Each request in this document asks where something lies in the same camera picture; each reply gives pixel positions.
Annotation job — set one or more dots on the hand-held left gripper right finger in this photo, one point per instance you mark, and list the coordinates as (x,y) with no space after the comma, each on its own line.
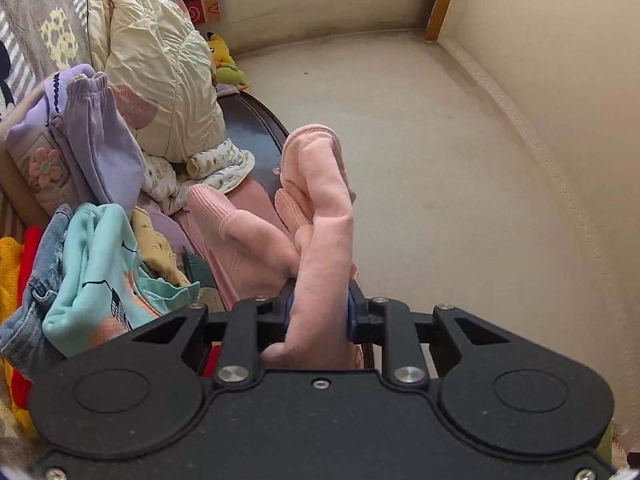
(352,317)

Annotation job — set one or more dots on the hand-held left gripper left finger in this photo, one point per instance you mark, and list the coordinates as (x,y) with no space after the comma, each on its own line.
(287,310)

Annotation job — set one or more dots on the pink pants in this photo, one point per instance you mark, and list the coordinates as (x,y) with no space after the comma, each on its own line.
(320,240)

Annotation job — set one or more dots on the dark green cloth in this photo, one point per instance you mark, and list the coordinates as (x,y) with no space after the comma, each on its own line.
(197,270)

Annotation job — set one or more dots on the yellow printed garment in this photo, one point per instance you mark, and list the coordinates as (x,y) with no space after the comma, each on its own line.
(155,245)

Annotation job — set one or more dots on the white floral cloth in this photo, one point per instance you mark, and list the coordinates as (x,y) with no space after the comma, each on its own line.
(220,165)

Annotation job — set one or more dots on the dark wooden headboard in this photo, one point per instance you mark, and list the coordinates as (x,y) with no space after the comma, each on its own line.
(250,125)

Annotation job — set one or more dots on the teal printed garment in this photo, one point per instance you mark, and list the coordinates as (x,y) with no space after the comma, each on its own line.
(95,270)

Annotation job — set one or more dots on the green plush toy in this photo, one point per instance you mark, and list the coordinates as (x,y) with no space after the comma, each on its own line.
(230,75)

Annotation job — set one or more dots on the lilac pants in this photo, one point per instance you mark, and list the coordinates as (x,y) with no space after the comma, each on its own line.
(100,145)

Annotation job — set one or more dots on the blue denim jeans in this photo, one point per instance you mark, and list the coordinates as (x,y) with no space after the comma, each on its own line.
(35,285)

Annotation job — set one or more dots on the red garment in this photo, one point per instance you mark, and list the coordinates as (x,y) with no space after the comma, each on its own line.
(31,250)

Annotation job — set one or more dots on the yellow plush toy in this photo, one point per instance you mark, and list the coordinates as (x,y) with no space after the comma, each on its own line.
(220,50)

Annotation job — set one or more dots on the yellow knit sweater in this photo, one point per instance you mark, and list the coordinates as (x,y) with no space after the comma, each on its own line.
(7,270)

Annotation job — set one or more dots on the cream quilt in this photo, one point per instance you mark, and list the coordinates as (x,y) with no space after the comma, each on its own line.
(150,60)

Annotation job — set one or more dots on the taupe garment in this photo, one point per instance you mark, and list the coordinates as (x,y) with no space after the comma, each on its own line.
(15,195)

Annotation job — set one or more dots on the lilac flower-patch garment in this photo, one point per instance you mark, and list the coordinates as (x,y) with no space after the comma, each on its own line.
(30,145)

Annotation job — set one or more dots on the wooden door frame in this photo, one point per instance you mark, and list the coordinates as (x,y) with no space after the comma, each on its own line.
(442,5)

